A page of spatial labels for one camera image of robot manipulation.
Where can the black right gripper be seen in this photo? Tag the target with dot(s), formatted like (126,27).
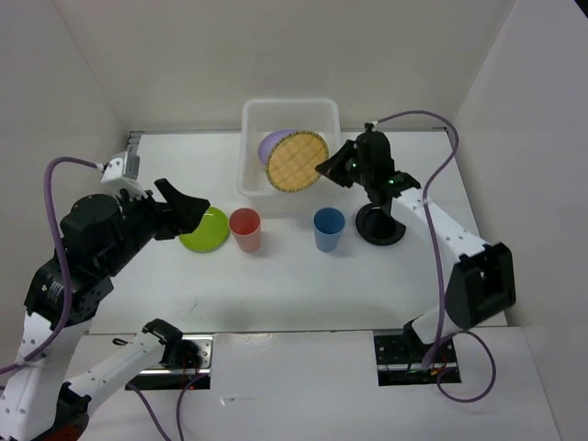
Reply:
(333,166)

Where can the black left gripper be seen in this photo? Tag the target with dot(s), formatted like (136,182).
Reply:
(187,210)

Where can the green plastic plate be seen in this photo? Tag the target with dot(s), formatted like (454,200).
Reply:
(211,233)

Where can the round bamboo woven plate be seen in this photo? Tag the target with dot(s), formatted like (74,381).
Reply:
(290,167)

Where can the red plastic cup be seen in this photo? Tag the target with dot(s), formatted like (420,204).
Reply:
(245,226)

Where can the black plastic plate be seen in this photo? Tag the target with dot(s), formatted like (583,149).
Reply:
(377,228)

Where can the purple plastic plate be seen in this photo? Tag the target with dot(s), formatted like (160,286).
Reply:
(268,143)

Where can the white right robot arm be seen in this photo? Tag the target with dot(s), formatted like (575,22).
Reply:
(477,278)

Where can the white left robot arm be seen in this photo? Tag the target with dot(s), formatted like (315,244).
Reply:
(95,241)

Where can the blue plastic cup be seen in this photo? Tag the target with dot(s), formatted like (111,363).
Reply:
(328,225)

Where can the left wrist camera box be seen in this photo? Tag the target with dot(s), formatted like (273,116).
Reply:
(121,172)

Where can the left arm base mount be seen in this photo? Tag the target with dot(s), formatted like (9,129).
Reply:
(193,359)

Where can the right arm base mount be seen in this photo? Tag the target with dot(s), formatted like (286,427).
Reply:
(397,367)

